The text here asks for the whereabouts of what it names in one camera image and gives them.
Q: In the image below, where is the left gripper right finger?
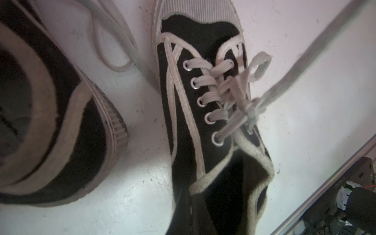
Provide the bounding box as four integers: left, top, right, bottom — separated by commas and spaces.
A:
192, 194, 217, 235

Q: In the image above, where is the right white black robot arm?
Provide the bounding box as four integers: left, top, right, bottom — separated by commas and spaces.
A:
335, 181, 376, 235

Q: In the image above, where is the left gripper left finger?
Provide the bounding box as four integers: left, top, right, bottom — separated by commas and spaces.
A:
166, 189, 191, 235

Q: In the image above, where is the sneaker white shoelace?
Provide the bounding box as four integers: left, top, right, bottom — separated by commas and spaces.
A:
214, 0, 368, 142

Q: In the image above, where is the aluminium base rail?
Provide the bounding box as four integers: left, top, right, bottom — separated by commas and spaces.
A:
271, 135, 376, 235

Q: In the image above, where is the black white sneaker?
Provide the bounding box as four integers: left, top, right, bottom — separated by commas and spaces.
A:
1, 1, 128, 207
153, 1, 274, 235

